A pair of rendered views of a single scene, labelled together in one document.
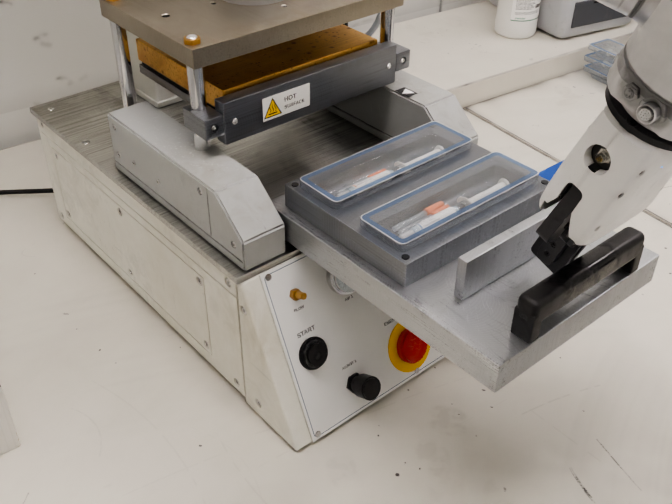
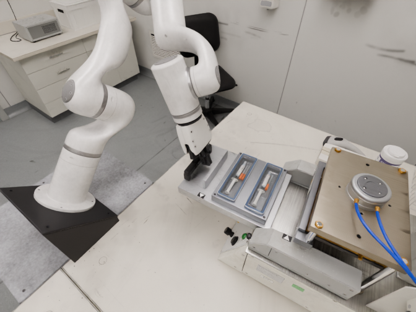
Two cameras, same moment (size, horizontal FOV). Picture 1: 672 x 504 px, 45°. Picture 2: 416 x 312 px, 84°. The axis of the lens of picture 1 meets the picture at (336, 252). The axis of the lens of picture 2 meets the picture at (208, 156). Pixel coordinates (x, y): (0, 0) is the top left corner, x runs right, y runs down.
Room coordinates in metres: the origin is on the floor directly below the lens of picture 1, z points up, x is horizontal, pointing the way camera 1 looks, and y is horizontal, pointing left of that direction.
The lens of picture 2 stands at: (1.02, -0.35, 1.56)
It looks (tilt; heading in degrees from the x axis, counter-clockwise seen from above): 46 degrees down; 160
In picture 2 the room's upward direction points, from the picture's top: straight up
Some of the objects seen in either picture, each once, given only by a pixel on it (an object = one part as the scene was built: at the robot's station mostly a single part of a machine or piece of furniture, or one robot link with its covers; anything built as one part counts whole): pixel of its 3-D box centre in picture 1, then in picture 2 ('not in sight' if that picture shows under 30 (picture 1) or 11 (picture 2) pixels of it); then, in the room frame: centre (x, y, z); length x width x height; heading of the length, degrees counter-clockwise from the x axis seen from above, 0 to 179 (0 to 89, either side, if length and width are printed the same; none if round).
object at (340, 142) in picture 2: not in sight; (346, 148); (0.50, 0.53, 0.79); 0.20 x 0.08 x 0.08; 35
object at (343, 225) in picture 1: (419, 194); (251, 184); (0.66, -0.08, 0.98); 0.20 x 0.17 x 0.03; 131
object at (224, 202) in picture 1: (191, 179); (322, 180); (0.71, 0.15, 0.96); 0.25 x 0.05 x 0.07; 41
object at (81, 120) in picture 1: (245, 134); (345, 238); (0.88, 0.11, 0.93); 0.46 x 0.35 x 0.01; 41
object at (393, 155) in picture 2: not in sight; (387, 162); (0.66, 0.59, 0.82); 0.09 x 0.09 x 0.15
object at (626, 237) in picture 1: (581, 280); (198, 160); (0.52, -0.20, 0.99); 0.15 x 0.02 x 0.04; 131
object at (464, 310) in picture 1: (454, 226); (236, 180); (0.63, -0.11, 0.97); 0.30 x 0.22 x 0.08; 41
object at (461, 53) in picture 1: (445, 57); not in sight; (1.49, -0.21, 0.77); 0.84 x 0.30 x 0.04; 125
